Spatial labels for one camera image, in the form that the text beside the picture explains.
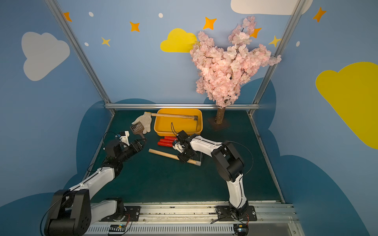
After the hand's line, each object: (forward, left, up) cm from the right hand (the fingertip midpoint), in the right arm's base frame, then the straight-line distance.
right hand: (185, 157), depth 95 cm
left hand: (+2, +24, +15) cm, 29 cm away
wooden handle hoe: (-1, +7, +2) cm, 7 cm away
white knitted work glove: (+31, +35, 0) cm, 47 cm away
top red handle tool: (+14, +12, +1) cm, 18 cm away
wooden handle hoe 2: (+34, -5, +2) cm, 34 cm away
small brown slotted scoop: (+20, +38, +1) cm, 43 cm away
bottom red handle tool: (+8, +14, +1) cm, 17 cm away
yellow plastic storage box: (+24, +14, +1) cm, 28 cm away
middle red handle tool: (+12, +13, +1) cm, 18 cm away
